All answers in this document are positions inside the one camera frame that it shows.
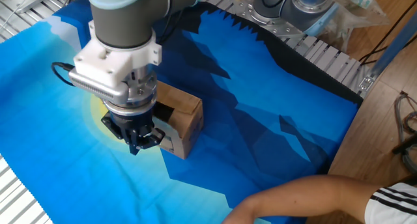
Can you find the person's bare forearm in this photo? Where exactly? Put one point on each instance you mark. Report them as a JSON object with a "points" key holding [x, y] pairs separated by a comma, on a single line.
{"points": [[309, 193]]}

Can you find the person's bare hand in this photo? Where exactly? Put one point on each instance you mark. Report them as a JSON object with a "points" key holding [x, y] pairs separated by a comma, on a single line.
{"points": [[242, 217]]}

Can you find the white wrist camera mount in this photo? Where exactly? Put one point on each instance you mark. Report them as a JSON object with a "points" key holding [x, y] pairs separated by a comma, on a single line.
{"points": [[107, 64]]}

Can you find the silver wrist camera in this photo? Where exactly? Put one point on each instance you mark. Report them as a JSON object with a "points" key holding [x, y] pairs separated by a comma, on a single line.
{"points": [[97, 90]]}

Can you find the aluminium frame bar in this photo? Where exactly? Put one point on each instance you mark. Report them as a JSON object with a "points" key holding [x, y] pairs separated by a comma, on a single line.
{"points": [[395, 45]]}

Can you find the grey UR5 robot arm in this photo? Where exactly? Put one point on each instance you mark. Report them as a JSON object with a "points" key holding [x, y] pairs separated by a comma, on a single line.
{"points": [[123, 25]]}

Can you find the clear plastic bag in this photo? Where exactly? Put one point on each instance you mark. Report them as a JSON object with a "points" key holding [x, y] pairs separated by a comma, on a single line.
{"points": [[358, 12]]}

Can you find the white sleeve with black stripes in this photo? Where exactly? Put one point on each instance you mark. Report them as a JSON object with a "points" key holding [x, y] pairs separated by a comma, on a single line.
{"points": [[394, 206]]}

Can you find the black furniture leg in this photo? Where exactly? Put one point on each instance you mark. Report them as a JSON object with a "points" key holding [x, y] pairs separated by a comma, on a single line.
{"points": [[405, 145]]}

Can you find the brown cardboard box with label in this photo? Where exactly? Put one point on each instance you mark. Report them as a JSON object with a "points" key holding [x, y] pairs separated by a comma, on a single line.
{"points": [[185, 120]]}

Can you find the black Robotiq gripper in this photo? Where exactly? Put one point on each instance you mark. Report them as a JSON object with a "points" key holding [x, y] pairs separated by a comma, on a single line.
{"points": [[132, 124]]}

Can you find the blue mountain print cloth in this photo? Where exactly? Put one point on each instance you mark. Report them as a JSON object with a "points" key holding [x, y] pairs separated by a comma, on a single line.
{"points": [[65, 172]]}

